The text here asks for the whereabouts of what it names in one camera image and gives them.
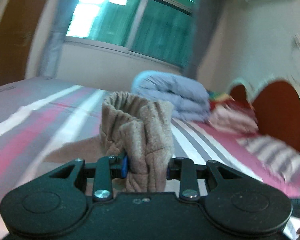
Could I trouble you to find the grey-brown fleece pants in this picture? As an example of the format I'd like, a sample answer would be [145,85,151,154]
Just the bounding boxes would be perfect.
[43,90,176,193]

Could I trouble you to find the folded blue grey quilt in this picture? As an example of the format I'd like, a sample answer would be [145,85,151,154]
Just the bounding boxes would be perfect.
[130,70,210,122]

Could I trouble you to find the pink folded cloth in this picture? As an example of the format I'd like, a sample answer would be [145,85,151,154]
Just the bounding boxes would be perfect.
[207,103,258,134]

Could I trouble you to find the striped pink grey bed sheet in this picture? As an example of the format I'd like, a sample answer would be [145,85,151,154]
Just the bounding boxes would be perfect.
[0,77,300,239]

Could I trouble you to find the striped pillow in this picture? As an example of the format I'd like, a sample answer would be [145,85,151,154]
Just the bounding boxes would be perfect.
[237,135,300,184]

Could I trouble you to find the red wooden headboard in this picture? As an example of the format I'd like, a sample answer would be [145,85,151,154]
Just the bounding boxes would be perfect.
[230,80,300,152]

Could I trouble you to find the window with green curtain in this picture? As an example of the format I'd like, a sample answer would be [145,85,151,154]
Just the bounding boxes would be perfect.
[66,0,196,68]

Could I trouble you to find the brown wooden door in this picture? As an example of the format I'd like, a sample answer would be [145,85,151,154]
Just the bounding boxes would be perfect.
[0,0,47,86]

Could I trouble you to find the grey side curtain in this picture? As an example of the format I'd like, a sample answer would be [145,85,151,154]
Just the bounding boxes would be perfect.
[39,0,72,77]

